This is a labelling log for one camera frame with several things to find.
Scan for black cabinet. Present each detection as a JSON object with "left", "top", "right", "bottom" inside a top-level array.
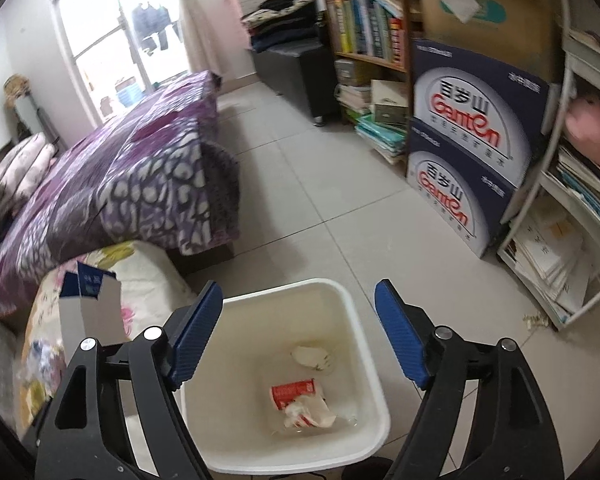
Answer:
[{"left": 252, "top": 40, "right": 338, "bottom": 123}]

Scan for pile of folded clothes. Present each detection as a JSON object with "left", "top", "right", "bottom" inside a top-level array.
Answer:
[{"left": 240, "top": 0, "right": 326, "bottom": 53}]

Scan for stack of booklets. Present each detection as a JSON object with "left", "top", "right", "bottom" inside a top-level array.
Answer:
[{"left": 550, "top": 145, "right": 600, "bottom": 231}]

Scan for brown cardboard box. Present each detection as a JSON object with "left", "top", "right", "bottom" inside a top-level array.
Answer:
[{"left": 407, "top": 0, "right": 566, "bottom": 83}]

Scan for blue printed cardboard box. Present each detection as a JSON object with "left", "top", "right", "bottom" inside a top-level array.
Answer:
[
  {"left": 411, "top": 39, "right": 551, "bottom": 188},
  {"left": 406, "top": 120, "right": 521, "bottom": 260}
]

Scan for pink rounded object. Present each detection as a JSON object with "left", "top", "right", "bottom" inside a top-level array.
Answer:
[{"left": 566, "top": 96, "right": 600, "bottom": 186}]

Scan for stack of papers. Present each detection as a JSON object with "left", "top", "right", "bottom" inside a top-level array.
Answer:
[{"left": 505, "top": 200, "right": 596, "bottom": 321}]

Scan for white plastic bin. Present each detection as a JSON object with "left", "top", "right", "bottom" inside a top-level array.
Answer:
[{"left": 180, "top": 278, "right": 392, "bottom": 476}]

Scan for crumpled white wrapper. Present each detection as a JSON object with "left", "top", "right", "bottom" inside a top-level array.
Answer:
[{"left": 282, "top": 394, "right": 338, "bottom": 431}]

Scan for dark hanging jacket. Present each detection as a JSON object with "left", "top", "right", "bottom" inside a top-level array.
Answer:
[{"left": 130, "top": 2, "right": 171, "bottom": 41}]

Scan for grey storage box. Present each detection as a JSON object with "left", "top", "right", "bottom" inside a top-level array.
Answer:
[{"left": 335, "top": 60, "right": 371, "bottom": 86}]

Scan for wooden bookshelf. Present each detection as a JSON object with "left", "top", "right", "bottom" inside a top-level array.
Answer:
[{"left": 315, "top": 0, "right": 416, "bottom": 126}]

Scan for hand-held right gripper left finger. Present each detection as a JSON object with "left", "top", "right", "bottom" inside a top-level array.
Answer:
[{"left": 22, "top": 280, "right": 224, "bottom": 480}]

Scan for pink patterned pillow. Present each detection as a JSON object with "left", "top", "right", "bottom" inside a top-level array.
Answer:
[{"left": 0, "top": 132, "right": 48, "bottom": 186}]

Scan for bed with purple bedspread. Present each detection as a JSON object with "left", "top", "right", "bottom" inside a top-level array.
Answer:
[{"left": 0, "top": 70, "right": 241, "bottom": 321}]

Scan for small beige box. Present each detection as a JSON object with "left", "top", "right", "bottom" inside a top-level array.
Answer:
[{"left": 372, "top": 80, "right": 410, "bottom": 126}]

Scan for stack of flat books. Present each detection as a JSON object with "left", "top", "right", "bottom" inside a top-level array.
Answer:
[{"left": 335, "top": 80, "right": 411, "bottom": 166}]

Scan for red paper cup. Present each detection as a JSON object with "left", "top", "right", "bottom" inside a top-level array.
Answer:
[{"left": 270, "top": 377, "right": 321, "bottom": 413}]

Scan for patterned hat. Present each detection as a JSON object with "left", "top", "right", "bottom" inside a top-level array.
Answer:
[{"left": 2, "top": 74, "right": 31, "bottom": 106}]

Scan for striped pillows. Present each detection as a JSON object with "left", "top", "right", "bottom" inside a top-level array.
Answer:
[{"left": 0, "top": 144, "right": 58, "bottom": 211}]

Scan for row of upright books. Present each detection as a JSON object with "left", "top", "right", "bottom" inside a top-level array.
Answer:
[{"left": 326, "top": 0, "right": 406, "bottom": 63}]

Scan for crumpled white paper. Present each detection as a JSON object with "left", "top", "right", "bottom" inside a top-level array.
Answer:
[{"left": 290, "top": 342, "right": 337, "bottom": 373}]

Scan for cream curtain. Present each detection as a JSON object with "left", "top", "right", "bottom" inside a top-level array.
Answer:
[{"left": 177, "top": 0, "right": 221, "bottom": 78}]

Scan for window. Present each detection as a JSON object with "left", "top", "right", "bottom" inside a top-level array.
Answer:
[{"left": 50, "top": 0, "right": 191, "bottom": 123}]

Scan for floral cloth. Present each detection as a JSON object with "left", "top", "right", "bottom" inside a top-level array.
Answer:
[{"left": 17, "top": 240, "right": 198, "bottom": 436}]

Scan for white rack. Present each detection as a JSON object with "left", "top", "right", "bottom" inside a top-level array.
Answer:
[{"left": 497, "top": 0, "right": 600, "bottom": 331}]

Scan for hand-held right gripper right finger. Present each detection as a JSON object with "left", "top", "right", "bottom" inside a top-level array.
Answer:
[{"left": 374, "top": 278, "right": 566, "bottom": 480}]

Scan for blue and white carton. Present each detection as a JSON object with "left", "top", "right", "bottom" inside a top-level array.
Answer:
[{"left": 57, "top": 261, "right": 122, "bottom": 361}]

